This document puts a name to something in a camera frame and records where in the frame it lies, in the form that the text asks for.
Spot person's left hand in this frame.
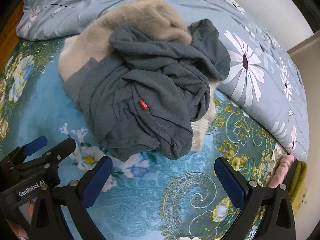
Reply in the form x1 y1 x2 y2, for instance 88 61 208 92
5 219 29 240

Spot folded black cloth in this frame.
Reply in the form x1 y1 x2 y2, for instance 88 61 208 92
285 159 300 198

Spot teal floral bed sheet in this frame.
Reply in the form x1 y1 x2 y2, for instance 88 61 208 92
0 37 295 240

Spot beige fluffy sweater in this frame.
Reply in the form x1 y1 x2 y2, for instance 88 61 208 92
57 0 217 153

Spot grey pants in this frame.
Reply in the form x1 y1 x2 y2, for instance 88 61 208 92
62 19 231 161

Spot wooden bed frame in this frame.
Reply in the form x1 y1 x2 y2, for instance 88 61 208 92
0 2 25 53

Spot white wardrobe with black strip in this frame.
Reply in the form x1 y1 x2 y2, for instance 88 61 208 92
195 0 314 53

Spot light blue floral duvet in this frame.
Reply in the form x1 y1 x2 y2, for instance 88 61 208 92
17 0 309 162

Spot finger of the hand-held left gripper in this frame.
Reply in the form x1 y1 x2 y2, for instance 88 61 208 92
0 135 48 172
10 137 77 180

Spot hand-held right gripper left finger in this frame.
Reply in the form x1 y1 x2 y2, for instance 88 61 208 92
30 156 113 240

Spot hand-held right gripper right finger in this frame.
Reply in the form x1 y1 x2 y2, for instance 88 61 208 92
214 156 297 240

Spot folded pink cloth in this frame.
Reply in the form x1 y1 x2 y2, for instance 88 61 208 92
266 154 295 189

